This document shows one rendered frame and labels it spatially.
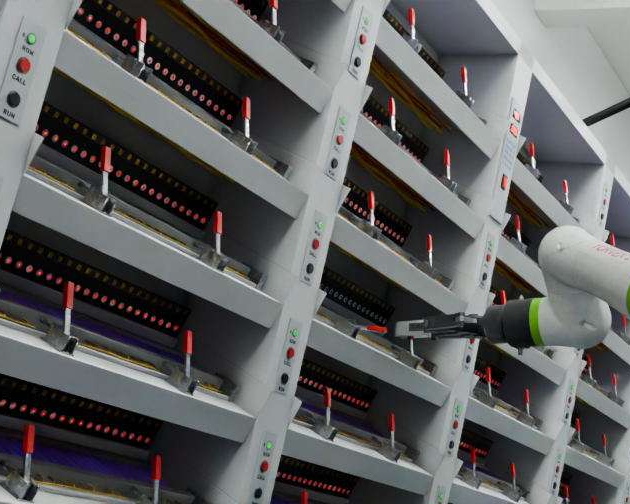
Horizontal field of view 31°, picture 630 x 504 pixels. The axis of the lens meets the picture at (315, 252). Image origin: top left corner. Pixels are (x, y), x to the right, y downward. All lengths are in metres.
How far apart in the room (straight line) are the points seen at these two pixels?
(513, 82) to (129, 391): 1.36
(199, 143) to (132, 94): 0.16
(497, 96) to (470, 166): 0.17
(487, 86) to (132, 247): 1.30
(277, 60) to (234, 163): 0.19
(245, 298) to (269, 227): 0.18
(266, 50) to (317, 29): 0.25
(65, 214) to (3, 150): 0.13
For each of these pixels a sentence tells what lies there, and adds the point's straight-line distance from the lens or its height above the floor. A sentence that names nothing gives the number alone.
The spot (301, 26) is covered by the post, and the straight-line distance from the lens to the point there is 2.04.
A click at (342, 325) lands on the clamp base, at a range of 2.07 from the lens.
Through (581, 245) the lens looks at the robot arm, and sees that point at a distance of 2.05.
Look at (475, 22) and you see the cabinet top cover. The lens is 2.55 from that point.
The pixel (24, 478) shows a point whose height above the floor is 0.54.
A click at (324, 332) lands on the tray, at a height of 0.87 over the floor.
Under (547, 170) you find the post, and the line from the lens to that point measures 3.32.
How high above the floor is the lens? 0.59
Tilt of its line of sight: 12 degrees up
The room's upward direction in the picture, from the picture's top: 13 degrees clockwise
